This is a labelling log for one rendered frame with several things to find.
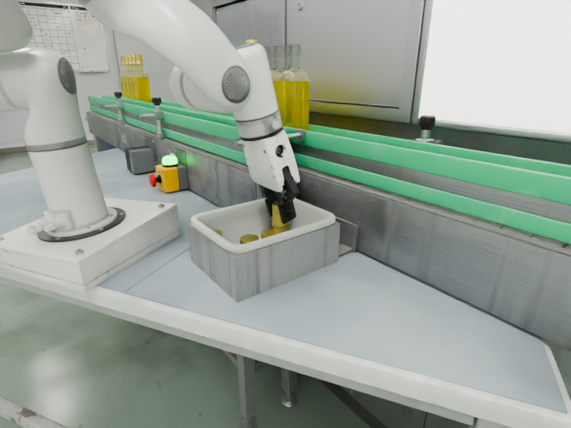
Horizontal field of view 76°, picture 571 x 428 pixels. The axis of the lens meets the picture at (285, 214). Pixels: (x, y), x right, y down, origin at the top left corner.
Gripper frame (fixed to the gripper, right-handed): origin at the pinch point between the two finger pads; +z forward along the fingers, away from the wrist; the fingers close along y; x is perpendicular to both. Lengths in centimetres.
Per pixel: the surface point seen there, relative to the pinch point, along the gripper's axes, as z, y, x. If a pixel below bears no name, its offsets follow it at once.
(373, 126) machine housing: -2.5, 8.5, -35.8
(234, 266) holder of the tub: -1.2, -10.1, 15.6
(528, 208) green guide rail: -3.3, -35.5, -16.4
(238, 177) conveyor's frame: -0.9, 19.6, -2.1
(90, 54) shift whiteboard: -26, 609, -87
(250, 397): 69, 22, 15
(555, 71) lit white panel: -15.3, -28.9, -36.2
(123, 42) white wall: -31, 612, -141
